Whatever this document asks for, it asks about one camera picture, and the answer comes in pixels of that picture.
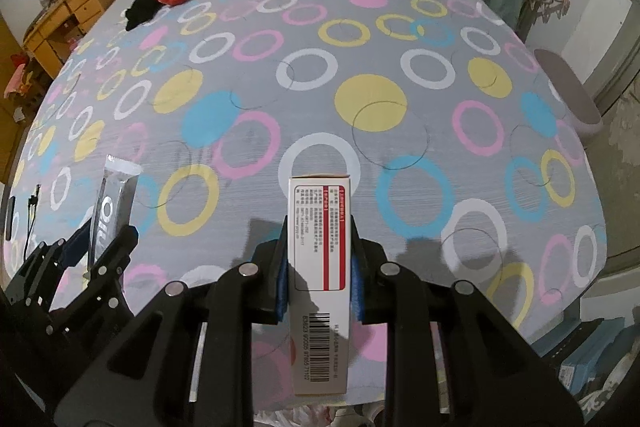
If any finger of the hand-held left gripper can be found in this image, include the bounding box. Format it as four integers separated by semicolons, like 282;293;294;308
47;225;140;333
5;218;96;303

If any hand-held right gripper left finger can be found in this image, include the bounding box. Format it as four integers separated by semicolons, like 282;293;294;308
55;214;294;427

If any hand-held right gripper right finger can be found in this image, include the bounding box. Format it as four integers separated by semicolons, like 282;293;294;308
349;214;586;427

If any white box with red stripe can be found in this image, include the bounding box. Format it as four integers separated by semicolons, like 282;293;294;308
288;175;352;397

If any silver and black packet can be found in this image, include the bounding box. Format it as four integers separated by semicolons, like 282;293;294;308
87;155;141;270

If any white plastic bag red print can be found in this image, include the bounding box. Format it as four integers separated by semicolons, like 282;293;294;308
252;407;386;427

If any black phone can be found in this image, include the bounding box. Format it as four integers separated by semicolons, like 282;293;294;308
5;196;18;240

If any grey circle-print blanket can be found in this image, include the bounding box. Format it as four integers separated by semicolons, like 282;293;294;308
0;0;608;413

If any red cloth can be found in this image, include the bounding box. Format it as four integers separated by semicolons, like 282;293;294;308
4;52;33;100

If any dark blue box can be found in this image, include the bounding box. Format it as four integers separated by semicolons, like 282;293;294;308
537;317;626;360

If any black plush toy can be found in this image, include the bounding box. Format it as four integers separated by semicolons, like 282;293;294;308
122;0;167;32

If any wooden dresser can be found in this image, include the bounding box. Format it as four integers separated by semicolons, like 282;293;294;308
22;0;137;80

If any light blue box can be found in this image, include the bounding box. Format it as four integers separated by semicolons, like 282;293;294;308
557;332;636;383

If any purple stool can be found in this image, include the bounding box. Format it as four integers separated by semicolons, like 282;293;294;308
532;48;603;142

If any white cabinet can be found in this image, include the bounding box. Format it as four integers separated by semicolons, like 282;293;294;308
575;0;633;102

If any black cable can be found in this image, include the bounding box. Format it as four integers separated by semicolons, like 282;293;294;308
22;184;43;258

